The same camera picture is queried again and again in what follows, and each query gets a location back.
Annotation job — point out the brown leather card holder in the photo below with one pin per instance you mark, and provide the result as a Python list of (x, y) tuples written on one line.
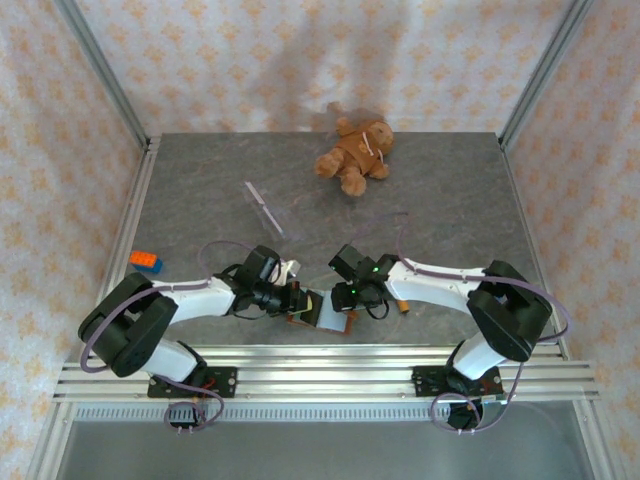
[(335, 320)]

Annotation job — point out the black plastic card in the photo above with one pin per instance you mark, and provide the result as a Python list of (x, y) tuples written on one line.
[(316, 316)]

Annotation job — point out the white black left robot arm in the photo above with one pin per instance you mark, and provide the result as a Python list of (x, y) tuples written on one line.
[(195, 300)]

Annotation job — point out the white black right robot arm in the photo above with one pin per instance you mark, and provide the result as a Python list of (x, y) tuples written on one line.
[(435, 290)]

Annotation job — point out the blue toy brick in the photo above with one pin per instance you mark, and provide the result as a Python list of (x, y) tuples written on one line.
[(156, 267)]

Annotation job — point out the brown teddy bear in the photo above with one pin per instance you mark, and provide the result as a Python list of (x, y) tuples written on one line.
[(360, 150)]

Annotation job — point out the orange toy brick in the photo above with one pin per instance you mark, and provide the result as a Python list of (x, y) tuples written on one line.
[(144, 257)]

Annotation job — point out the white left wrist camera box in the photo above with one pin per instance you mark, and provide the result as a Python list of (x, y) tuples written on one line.
[(289, 270)]

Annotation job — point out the aluminium mounting rail beam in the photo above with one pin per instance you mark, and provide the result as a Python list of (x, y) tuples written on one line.
[(325, 372)]

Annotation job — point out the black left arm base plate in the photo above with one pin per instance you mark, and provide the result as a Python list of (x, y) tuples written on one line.
[(225, 380)]

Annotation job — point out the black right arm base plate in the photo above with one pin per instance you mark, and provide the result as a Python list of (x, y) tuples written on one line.
[(425, 380)]

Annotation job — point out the aluminium side rail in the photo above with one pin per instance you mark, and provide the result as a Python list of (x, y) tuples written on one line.
[(127, 225), (532, 225)]

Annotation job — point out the aluminium frame leg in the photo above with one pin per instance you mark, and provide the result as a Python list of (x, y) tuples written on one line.
[(597, 445), (47, 445)]

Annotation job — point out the aluminium frame post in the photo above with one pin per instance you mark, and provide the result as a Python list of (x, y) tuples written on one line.
[(545, 75), (105, 75)]

